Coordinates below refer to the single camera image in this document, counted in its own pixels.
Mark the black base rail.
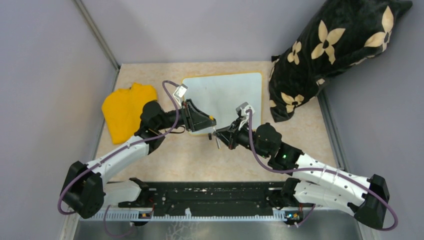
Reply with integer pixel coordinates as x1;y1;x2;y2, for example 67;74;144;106
99;180;316;227

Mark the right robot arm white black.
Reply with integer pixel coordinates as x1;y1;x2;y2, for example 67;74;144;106
213;119;390;230

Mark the yellow cloth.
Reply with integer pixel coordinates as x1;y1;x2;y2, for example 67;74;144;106
101;82;158;145

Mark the black floral pillow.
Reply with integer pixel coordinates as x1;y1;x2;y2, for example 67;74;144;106
268;0;413;123

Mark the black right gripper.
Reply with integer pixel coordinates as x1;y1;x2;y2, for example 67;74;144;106
214;116;270;159

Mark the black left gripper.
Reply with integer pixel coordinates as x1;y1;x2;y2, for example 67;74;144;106
156;98;217;132

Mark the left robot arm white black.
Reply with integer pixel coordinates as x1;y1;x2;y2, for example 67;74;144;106
57;99;217;219

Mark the white board yellow frame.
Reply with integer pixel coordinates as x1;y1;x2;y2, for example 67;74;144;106
181;72;263;129

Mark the white marker pen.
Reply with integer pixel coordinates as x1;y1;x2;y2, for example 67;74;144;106
212;126;221;150

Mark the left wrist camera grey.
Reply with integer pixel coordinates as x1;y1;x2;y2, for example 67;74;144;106
173;84;188;99

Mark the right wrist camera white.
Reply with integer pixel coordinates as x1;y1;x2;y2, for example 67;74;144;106
235;102;255;121

